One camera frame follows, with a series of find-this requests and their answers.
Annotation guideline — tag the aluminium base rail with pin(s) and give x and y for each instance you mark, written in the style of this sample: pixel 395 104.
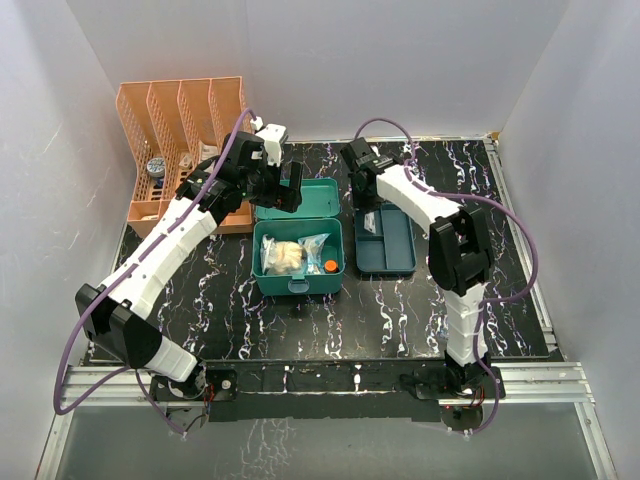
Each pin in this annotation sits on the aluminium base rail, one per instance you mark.
pixel 328 420

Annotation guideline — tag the peach plastic file organizer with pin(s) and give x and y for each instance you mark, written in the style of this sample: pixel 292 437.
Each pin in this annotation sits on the peach plastic file organizer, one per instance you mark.
pixel 169 118

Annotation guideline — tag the beige gauze packet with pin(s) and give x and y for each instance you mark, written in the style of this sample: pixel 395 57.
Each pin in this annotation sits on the beige gauze packet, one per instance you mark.
pixel 291 258

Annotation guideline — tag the brown bottle orange cap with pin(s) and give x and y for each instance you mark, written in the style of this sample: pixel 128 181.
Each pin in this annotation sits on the brown bottle orange cap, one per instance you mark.
pixel 331 266

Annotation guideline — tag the round blue white tin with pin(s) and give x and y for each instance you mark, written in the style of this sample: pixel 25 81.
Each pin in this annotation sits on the round blue white tin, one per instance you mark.
pixel 156 168

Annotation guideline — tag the white blue mask packet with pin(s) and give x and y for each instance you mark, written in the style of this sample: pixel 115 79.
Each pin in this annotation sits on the white blue mask packet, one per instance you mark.
pixel 269 255

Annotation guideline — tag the teal white packet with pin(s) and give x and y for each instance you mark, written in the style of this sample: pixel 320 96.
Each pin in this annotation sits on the teal white packet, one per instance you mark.
pixel 371 223

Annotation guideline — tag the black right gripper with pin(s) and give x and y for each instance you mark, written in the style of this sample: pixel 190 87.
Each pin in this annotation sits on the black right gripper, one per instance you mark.
pixel 361 205

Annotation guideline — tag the white paper packet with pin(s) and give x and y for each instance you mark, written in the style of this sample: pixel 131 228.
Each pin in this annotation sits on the white paper packet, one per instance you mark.
pixel 207 151

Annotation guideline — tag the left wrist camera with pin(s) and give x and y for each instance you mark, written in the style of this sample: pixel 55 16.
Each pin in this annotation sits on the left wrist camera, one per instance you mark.
pixel 273 136

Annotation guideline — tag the dark teal divider tray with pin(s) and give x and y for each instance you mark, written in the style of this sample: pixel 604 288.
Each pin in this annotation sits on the dark teal divider tray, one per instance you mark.
pixel 390 253

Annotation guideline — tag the teal medicine kit box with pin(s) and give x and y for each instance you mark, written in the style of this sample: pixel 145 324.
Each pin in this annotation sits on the teal medicine kit box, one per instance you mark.
pixel 317 214

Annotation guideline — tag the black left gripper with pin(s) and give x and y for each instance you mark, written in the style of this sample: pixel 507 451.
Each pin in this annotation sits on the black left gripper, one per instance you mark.
pixel 283 198

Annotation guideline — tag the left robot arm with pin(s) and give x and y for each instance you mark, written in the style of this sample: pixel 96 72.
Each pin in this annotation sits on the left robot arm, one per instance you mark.
pixel 115 313

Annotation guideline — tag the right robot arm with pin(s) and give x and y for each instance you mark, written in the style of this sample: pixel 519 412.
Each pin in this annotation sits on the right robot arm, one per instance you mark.
pixel 460 256

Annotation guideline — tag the blue cotton swab bag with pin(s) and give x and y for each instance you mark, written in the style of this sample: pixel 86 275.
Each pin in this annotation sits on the blue cotton swab bag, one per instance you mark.
pixel 313 247

